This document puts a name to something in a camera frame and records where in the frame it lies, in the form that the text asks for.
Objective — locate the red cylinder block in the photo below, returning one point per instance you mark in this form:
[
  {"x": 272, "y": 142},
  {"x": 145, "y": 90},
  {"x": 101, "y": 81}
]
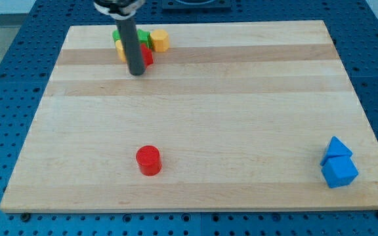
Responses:
[{"x": 149, "y": 160}]

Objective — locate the green star block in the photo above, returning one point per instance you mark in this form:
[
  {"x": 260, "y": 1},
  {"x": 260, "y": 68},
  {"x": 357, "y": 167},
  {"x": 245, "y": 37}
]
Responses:
[{"x": 143, "y": 37}]

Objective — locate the red star block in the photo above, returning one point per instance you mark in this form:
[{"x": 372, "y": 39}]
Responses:
[{"x": 147, "y": 55}]

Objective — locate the blue triangle block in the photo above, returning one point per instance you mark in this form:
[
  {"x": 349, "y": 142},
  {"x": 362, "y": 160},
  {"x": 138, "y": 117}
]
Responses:
[{"x": 335, "y": 148}]

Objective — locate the yellow block behind rod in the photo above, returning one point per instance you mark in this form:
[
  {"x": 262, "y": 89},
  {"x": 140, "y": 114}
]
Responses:
[{"x": 120, "y": 51}]

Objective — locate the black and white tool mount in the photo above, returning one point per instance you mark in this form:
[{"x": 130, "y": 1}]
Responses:
[{"x": 118, "y": 7}]

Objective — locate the wooden board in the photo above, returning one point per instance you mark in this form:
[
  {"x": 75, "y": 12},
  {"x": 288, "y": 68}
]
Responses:
[{"x": 241, "y": 114}]

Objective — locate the blue cube block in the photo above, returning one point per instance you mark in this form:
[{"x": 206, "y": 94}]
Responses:
[{"x": 339, "y": 171}]

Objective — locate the yellow hexagon block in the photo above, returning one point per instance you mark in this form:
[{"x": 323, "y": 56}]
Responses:
[{"x": 160, "y": 40}]

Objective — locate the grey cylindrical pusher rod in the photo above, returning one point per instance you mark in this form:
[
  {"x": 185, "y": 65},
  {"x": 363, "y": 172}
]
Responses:
[{"x": 131, "y": 46}]

